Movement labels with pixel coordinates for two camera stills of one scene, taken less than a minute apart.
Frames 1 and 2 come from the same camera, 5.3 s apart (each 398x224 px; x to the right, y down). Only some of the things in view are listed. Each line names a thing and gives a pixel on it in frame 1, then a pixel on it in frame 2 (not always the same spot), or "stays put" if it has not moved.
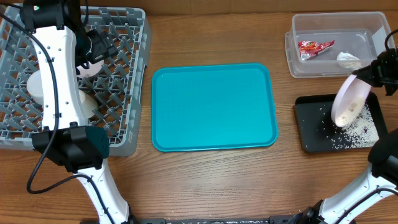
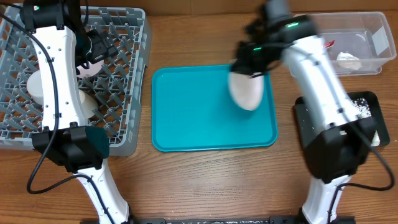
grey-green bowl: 35,87 stays put
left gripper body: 96,47 stays put
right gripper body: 375,72 → 247,66
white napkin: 349,61 stays put
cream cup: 88,102 stays put
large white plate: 348,99 → 246,91
